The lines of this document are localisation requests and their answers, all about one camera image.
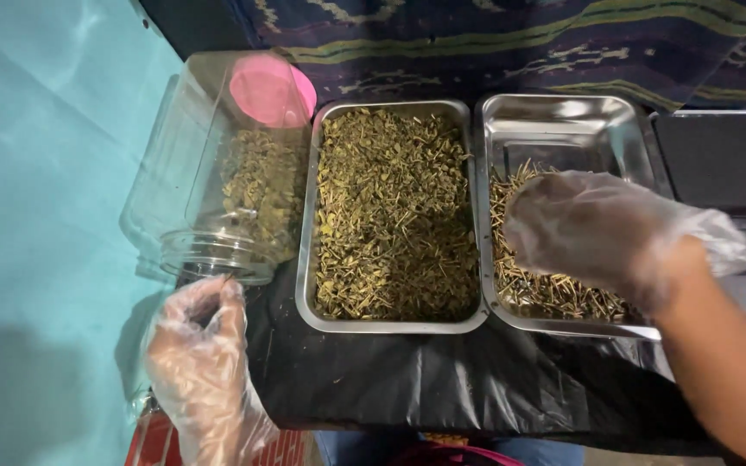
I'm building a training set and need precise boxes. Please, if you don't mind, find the black plastic sheet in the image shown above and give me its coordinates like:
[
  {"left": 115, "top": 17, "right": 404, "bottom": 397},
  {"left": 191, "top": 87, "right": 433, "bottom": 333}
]
[{"left": 242, "top": 258, "right": 746, "bottom": 457}]

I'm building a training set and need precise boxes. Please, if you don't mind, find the black digital scale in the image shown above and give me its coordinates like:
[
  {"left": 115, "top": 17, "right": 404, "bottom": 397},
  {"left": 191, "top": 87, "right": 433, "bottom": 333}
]
[{"left": 647, "top": 109, "right": 746, "bottom": 270}]

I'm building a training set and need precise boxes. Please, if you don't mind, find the steel tray with mixed herbs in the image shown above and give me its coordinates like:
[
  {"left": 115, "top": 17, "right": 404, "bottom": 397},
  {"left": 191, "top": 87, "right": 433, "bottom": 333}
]
[{"left": 294, "top": 99, "right": 492, "bottom": 335}]

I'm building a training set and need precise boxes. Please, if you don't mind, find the heap of mixed dried herbs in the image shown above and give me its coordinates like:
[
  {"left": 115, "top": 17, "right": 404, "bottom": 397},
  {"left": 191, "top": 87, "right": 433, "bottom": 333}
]
[{"left": 313, "top": 108, "right": 481, "bottom": 322}]

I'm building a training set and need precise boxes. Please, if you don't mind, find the dried leaves heap in jar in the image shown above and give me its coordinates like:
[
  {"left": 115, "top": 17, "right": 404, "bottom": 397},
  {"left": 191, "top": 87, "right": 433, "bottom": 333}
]
[{"left": 219, "top": 129, "right": 306, "bottom": 263}]

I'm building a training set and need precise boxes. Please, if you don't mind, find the heap of dried stems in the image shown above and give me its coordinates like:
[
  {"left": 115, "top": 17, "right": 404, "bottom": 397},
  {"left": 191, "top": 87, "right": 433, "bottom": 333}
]
[{"left": 490, "top": 159, "right": 636, "bottom": 323}]

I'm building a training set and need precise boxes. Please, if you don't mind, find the pink jar lid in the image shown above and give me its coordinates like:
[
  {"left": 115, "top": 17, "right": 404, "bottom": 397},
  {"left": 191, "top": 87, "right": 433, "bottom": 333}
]
[{"left": 228, "top": 54, "right": 317, "bottom": 129}]

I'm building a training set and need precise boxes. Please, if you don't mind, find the dark patterned cloth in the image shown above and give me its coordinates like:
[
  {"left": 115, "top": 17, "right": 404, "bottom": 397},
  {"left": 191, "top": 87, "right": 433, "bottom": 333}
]
[{"left": 139, "top": 0, "right": 746, "bottom": 116}]

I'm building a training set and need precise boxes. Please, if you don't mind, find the steel tray with stems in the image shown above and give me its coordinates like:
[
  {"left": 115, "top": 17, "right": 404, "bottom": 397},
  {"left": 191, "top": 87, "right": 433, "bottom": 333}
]
[{"left": 474, "top": 92, "right": 663, "bottom": 341}]

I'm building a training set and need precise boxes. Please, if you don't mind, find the person's left hand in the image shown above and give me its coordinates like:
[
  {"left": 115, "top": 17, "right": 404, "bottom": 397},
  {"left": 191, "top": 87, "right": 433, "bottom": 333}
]
[{"left": 145, "top": 276, "right": 252, "bottom": 415}]

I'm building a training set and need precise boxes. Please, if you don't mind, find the person's right hand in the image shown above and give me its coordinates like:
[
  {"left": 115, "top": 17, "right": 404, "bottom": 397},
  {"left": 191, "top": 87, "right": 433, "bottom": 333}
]
[{"left": 503, "top": 170, "right": 714, "bottom": 313}]

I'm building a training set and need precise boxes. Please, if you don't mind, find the clear plastic jar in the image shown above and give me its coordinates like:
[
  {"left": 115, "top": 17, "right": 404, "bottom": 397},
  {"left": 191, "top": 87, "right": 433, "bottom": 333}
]
[{"left": 119, "top": 50, "right": 314, "bottom": 287}]

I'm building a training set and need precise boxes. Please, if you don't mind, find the red checkered object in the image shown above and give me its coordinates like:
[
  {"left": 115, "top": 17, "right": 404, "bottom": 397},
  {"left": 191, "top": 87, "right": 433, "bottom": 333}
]
[{"left": 124, "top": 406, "right": 312, "bottom": 466}]

